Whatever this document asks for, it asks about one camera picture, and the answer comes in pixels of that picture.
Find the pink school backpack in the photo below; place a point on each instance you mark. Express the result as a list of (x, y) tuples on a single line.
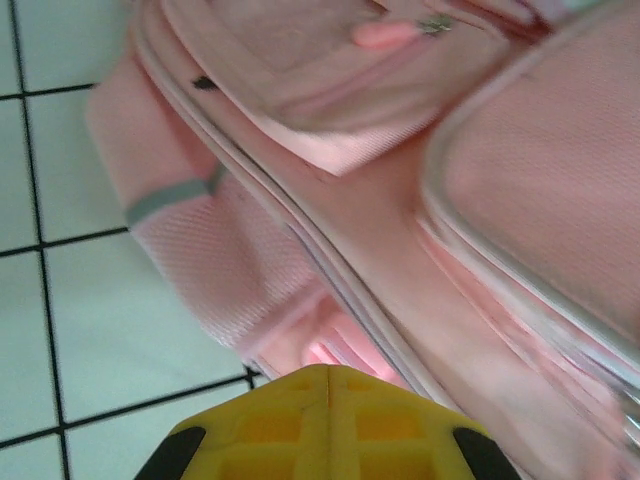
[(350, 200)]

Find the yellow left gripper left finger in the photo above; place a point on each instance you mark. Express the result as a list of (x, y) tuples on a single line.
[(270, 440)]

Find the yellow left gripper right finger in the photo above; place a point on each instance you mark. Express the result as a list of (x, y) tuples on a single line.
[(390, 440)]

